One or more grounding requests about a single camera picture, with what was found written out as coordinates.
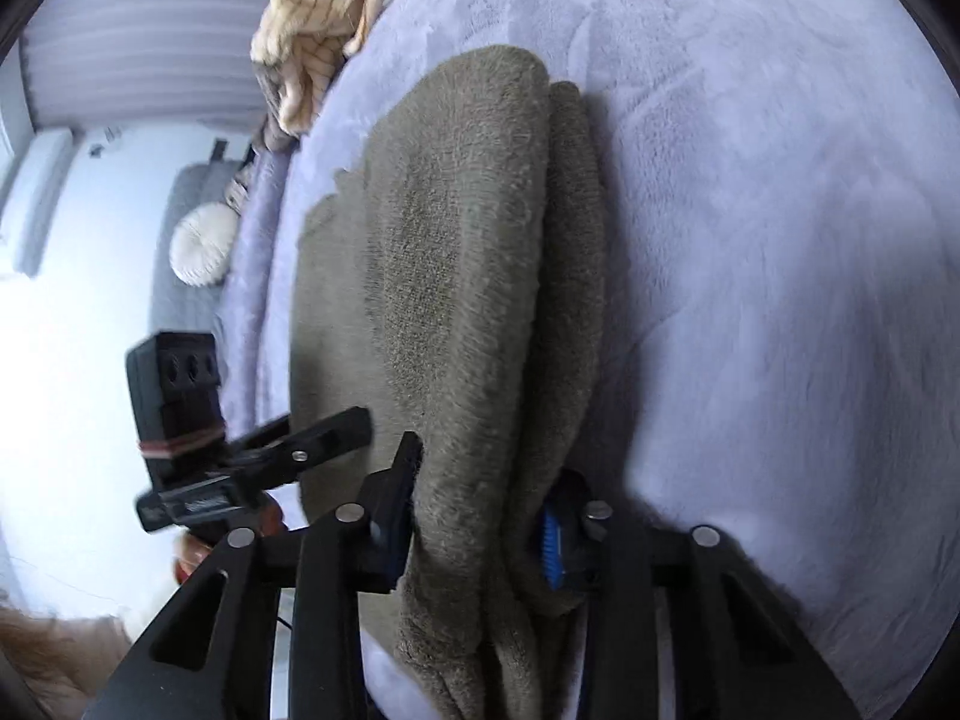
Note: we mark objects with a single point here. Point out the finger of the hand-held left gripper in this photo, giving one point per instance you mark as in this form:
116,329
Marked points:
266,436
330,436

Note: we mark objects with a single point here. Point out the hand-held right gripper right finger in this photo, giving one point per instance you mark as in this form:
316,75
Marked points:
552,549

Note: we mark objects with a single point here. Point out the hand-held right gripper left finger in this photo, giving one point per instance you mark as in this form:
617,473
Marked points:
397,511

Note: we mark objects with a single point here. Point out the olive fleece garment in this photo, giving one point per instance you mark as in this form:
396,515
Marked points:
450,277

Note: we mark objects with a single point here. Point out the person's left hand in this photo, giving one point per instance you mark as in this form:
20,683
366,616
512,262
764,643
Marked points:
189,556

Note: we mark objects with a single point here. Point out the grey quilted sofa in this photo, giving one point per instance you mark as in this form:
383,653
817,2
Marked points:
169,315

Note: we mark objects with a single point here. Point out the white round cushion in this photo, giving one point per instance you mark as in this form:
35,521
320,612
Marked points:
202,244

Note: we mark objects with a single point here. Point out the small pink plush toy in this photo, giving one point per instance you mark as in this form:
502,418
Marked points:
237,192

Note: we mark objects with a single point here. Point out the grey plush cloth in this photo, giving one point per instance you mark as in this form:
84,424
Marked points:
271,136

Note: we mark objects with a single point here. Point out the person's brown hair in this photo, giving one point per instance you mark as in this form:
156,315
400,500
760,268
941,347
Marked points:
52,649

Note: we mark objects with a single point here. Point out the grey pleated curtain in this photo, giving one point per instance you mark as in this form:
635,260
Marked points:
150,52

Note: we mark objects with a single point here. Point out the lavender plush blanket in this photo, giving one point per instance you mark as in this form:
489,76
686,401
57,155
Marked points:
750,240

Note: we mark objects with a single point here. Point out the cream striped blanket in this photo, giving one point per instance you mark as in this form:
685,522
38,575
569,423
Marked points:
307,37

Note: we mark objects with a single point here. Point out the wall socket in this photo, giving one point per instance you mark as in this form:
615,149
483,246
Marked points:
96,150

